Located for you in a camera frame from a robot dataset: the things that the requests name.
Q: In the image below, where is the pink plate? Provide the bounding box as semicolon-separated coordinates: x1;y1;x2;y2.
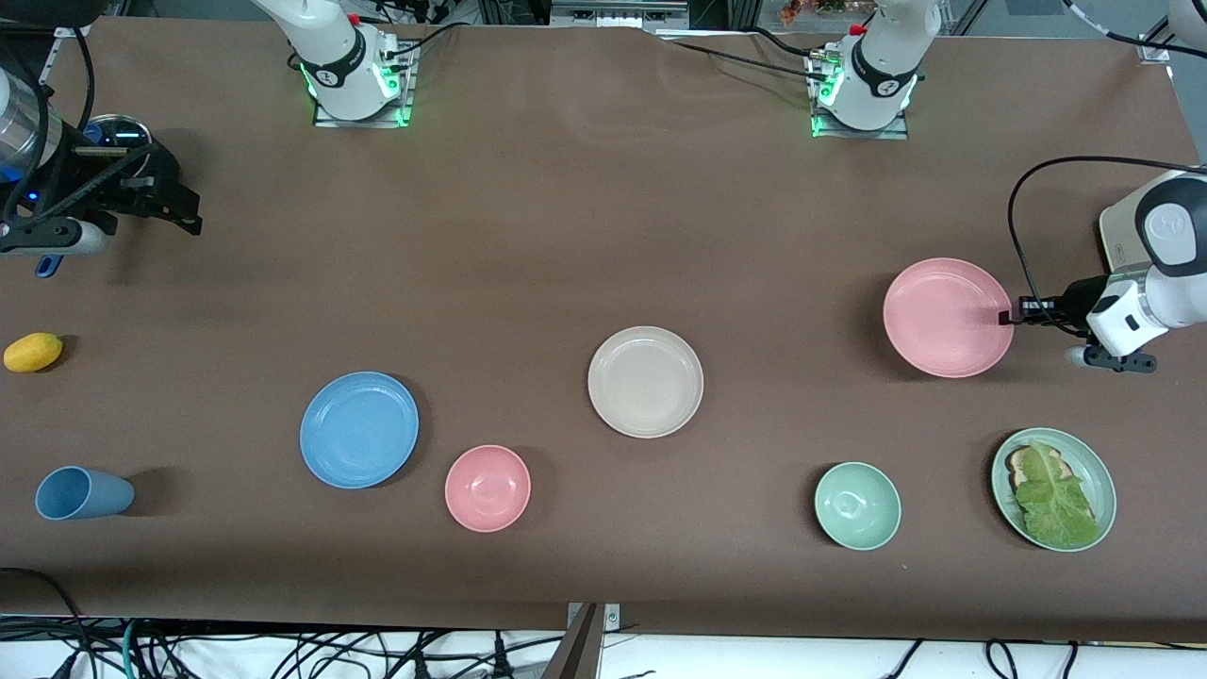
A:
883;257;1016;379

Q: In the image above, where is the aluminium frame profile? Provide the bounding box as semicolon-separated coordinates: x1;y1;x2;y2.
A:
1135;0;1207;65

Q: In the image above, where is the steel pot with blue handle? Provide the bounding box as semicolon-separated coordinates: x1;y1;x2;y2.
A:
36;113;152;280

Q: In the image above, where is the small green bowl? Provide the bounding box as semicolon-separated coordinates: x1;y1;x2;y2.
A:
815;461;902;551

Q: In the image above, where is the brown wooden beam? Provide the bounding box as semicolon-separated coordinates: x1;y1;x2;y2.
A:
541;604;605;679

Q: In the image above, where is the blue plate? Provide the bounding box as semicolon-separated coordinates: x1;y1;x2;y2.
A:
300;372;420;489

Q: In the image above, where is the beige cutting board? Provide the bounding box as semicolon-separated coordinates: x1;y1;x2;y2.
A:
1099;193;1159;276

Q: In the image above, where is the bread slice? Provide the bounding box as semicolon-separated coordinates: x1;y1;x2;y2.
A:
1005;446;1066;491

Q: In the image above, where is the grey electronics box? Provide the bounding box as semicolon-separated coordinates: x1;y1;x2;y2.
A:
550;0;691;30

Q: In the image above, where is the beige plate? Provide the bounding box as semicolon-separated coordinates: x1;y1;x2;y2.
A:
587;326;704;439

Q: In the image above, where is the green plate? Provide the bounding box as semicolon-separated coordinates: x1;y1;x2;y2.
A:
991;427;1117;553

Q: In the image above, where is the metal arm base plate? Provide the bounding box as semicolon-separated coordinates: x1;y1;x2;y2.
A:
313;42;417;129
809;47;911;141

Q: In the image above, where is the yellow lemon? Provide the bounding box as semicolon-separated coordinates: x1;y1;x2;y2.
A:
3;332;64;373

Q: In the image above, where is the black floor cable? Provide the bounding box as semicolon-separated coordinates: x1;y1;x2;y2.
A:
0;566;91;679

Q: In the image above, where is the green lettuce leaf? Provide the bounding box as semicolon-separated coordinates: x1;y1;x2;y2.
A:
1014;440;1100;548

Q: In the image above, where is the black base cable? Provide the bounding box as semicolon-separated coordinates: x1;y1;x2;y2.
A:
377;19;474;73
660;31;836;88

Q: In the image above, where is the red orange decoration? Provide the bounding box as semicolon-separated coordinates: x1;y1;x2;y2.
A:
780;0;883;25

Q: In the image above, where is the small pink bowl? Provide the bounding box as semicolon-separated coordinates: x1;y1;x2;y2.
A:
445;445;532;533

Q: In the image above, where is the blue cup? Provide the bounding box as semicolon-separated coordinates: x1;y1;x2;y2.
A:
35;466;136;522

